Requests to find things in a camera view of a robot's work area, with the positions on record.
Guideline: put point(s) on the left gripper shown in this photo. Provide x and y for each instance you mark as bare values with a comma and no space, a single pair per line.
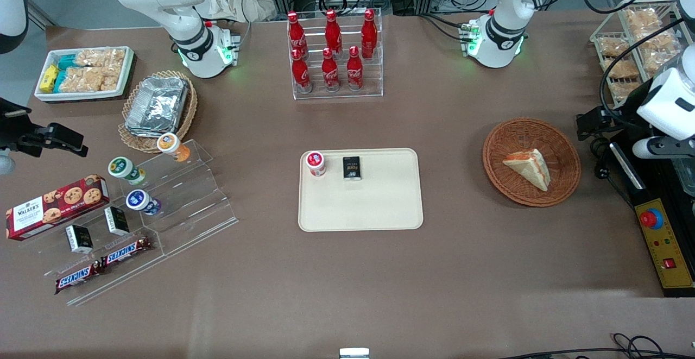
629,113

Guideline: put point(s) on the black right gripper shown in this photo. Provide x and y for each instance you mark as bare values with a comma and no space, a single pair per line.
12,130

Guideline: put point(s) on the triangular sandwich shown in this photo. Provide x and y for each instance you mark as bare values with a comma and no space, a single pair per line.
529,167

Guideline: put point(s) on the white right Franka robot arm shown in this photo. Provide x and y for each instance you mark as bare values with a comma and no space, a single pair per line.
179,22

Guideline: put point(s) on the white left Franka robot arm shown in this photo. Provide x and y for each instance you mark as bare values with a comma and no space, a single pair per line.
505,0

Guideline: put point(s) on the white rectangular snack tray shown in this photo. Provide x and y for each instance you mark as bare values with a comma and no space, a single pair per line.
127,71

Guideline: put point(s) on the aluminium foil tray stack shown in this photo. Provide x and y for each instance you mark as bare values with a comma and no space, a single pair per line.
157,104

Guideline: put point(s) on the brown round wicker basket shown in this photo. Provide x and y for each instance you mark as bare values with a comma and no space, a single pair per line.
505,180

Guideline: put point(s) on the light woven wicker basket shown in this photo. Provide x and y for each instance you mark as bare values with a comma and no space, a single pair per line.
187,114

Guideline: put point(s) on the beige plastic serving tray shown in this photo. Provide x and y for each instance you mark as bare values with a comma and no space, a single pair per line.
369,207

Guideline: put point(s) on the teal snack packet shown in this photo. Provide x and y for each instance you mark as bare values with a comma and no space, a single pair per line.
59,81
67,62

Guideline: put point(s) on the bagged fried snack pack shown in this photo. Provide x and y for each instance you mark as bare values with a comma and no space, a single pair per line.
621,69
611,48
642,19
658,39

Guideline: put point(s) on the yellow snack packet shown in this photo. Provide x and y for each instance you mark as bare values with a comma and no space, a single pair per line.
49,78

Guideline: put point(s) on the red Walkers cookie box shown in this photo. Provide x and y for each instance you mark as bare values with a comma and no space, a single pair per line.
54,207

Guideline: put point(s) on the clear bagged rice crackers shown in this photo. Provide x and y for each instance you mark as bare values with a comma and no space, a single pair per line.
100,57
89,79

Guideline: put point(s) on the green lid yogurt cup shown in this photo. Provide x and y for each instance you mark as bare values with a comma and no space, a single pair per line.
122,169

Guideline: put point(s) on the small black snack box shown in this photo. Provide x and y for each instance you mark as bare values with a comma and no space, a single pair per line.
352,168
79,238
117,220

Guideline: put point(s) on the blue lid yogurt cup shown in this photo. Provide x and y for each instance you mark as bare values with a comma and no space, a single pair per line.
140,201

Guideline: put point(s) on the clear plastic container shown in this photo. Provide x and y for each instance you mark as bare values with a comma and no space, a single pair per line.
685,177

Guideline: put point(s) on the orange lid yogurt cup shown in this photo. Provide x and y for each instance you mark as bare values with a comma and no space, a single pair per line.
171,145

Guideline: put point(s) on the black equipment cart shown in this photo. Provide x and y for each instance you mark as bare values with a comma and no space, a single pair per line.
678,212

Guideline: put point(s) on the Snickers chocolate bar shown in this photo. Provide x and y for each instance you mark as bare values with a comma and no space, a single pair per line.
79,277
126,251

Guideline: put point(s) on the yellow emergency stop control box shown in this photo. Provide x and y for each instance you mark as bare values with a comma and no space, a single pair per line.
665,245

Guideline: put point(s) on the clear acrylic stepped stand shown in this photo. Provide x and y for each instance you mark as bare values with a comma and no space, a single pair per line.
190,201

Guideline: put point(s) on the red Coca-Cola bottle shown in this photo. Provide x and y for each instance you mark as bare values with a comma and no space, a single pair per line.
296,33
333,32
330,73
301,74
354,71
369,33

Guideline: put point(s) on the clear acrylic bottle rack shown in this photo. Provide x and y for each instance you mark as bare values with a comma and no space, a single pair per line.
339,95

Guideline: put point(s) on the red lid yogurt cup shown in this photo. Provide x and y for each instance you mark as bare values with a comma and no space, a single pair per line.
315,162

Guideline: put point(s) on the small white edge object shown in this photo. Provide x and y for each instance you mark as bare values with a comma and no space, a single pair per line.
354,353

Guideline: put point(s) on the grey left wrist camera bar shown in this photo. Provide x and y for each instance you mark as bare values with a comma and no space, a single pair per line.
651,147

